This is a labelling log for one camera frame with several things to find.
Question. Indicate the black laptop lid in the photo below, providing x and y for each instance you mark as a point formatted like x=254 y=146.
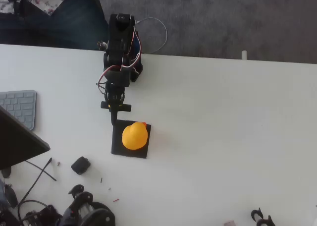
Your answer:
x=15 y=146

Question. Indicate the black bar-shaped camera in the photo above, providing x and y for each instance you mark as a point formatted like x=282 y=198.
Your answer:
x=125 y=108

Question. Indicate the small black servo box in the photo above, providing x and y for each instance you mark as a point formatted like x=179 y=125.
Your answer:
x=80 y=165

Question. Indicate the person in dark jeans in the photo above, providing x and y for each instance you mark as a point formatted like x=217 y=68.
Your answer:
x=74 y=27

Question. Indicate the small white post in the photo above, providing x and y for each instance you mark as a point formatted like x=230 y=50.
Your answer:
x=244 y=55

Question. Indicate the black hooked plastic part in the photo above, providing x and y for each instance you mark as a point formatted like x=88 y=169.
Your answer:
x=268 y=222
x=255 y=214

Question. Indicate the grey keyboard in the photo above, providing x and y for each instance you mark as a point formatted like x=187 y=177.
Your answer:
x=19 y=104

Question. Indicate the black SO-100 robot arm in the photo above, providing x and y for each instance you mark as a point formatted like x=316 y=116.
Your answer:
x=119 y=47

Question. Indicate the dark sunglasses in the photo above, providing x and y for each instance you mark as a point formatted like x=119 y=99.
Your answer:
x=12 y=197

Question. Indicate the black square pad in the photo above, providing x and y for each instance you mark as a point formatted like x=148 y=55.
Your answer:
x=117 y=146

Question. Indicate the black electronics part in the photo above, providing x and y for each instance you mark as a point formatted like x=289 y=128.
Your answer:
x=47 y=212

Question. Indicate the yellow rubber duck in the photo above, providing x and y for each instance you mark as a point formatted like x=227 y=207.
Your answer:
x=135 y=136

